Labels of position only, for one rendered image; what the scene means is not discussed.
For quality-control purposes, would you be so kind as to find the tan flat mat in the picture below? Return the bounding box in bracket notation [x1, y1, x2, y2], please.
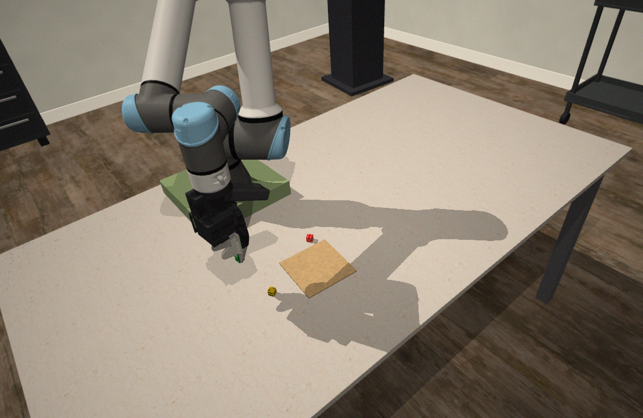
[279, 240, 357, 299]

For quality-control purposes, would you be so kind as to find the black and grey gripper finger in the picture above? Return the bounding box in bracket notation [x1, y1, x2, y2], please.
[211, 241, 227, 251]
[221, 217, 249, 263]

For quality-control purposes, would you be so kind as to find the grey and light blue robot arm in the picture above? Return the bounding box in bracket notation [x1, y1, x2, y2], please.
[122, 0, 291, 201]

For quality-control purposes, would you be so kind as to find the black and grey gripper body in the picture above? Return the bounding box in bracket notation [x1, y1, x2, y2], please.
[185, 180, 245, 248]

